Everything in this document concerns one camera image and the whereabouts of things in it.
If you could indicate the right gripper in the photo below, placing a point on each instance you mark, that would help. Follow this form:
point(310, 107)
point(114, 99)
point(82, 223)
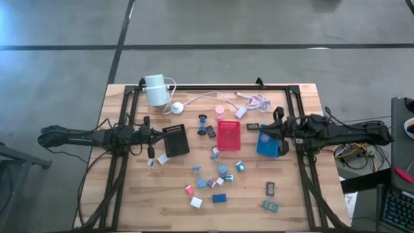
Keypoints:
point(287, 131)

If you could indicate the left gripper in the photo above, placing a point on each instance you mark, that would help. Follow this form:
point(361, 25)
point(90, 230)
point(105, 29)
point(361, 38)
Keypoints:
point(147, 134)

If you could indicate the black plastic basket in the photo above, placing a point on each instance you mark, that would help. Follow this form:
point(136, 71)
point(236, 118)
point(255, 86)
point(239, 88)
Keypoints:
point(176, 144)

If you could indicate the blue plastic basket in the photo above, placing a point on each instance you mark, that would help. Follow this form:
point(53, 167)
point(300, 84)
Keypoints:
point(266, 149)

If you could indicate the black-capped blue hourglass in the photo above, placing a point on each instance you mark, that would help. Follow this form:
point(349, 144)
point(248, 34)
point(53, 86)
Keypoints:
point(202, 124)

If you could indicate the teal USB wall charger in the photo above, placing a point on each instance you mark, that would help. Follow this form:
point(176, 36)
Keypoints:
point(240, 166)

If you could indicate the dark purple digital clock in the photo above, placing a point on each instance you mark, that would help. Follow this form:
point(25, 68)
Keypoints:
point(211, 132)
point(270, 188)

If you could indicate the pink and white wall charger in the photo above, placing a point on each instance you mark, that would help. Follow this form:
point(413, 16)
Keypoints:
point(189, 190)

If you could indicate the blue five-minute hourglass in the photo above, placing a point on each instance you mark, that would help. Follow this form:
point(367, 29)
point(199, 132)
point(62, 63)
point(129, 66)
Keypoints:
point(222, 169)

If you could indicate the teal striped wall charger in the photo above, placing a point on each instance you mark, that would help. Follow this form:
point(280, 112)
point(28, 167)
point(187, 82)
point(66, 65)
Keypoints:
point(228, 177)

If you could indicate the purple and white wall charger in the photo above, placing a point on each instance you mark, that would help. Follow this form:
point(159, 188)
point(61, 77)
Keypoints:
point(211, 183)

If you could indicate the white black-faced wall charger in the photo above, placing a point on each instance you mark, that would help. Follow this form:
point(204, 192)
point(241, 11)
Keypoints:
point(220, 181)

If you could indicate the large white wall charger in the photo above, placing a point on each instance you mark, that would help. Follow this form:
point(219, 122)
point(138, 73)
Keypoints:
point(196, 202)

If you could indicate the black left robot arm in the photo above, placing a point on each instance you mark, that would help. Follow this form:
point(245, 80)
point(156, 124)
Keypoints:
point(81, 137)

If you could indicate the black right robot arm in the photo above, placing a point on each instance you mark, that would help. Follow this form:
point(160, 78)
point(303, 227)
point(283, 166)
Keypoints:
point(355, 132)

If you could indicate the white round puck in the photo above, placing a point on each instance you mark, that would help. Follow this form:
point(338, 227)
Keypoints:
point(177, 108)

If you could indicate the white power adapter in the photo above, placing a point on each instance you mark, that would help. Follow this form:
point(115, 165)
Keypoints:
point(240, 113)

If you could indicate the red plastic basket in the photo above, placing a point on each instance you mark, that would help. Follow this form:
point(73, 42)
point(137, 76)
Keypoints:
point(228, 139)

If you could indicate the white paper sheet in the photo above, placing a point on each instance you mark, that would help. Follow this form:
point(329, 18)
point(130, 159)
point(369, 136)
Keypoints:
point(351, 200)

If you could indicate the black flat panel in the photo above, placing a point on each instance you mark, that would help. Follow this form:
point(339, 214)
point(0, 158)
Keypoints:
point(365, 181)

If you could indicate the grey side desk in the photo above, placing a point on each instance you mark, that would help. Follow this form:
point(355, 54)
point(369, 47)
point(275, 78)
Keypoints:
point(399, 145)

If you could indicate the white and yellow mouse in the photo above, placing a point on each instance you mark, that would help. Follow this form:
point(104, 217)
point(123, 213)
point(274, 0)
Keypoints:
point(410, 127)

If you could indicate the grey metal bench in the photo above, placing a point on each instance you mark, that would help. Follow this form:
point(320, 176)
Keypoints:
point(19, 158)

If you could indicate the backlit computer keyboard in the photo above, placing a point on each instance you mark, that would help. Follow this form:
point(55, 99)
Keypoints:
point(399, 210)

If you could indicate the black frame clamp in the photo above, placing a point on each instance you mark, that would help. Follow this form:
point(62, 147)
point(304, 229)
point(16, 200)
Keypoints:
point(259, 83)
point(141, 83)

